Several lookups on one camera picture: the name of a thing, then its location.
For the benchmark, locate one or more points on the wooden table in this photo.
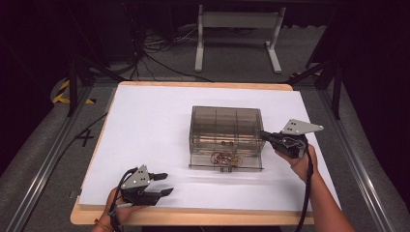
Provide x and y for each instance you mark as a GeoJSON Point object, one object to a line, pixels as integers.
{"type": "Point", "coordinates": [193, 219]}

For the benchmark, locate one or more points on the clear plastic drawer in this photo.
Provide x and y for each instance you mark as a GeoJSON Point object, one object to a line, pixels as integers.
{"type": "Point", "coordinates": [199, 161]}

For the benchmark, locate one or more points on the white table sheet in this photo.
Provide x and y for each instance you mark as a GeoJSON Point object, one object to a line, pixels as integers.
{"type": "Point", "coordinates": [154, 122]}

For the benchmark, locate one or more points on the aluminium floor rail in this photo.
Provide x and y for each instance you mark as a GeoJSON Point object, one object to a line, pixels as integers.
{"type": "Point", "coordinates": [48, 161]}
{"type": "Point", "coordinates": [354, 161]}

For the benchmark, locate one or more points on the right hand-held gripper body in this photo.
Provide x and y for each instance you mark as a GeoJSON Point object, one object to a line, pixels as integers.
{"type": "Point", "coordinates": [286, 145]}

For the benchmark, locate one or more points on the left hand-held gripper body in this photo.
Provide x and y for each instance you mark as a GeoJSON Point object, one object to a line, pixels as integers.
{"type": "Point", "coordinates": [138, 197]}

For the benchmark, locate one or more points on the smoky clear drawer box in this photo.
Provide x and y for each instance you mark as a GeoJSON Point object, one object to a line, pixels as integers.
{"type": "Point", "coordinates": [225, 124]}

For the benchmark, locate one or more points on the small metal bracket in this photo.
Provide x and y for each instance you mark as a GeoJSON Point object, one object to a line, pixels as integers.
{"type": "Point", "coordinates": [74, 194]}

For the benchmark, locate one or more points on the white metal stand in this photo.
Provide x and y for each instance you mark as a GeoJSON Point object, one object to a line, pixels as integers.
{"type": "Point", "coordinates": [238, 20]}

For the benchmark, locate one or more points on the person's right hand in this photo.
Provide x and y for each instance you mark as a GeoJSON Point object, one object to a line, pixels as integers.
{"type": "Point", "coordinates": [303, 166]}

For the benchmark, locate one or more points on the yellow black hazard tape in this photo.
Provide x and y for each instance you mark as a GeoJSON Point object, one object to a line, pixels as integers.
{"type": "Point", "coordinates": [61, 93]}

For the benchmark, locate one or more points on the person's left hand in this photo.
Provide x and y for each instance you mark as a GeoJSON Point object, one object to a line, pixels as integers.
{"type": "Point", "coordinates": [121, 212]}

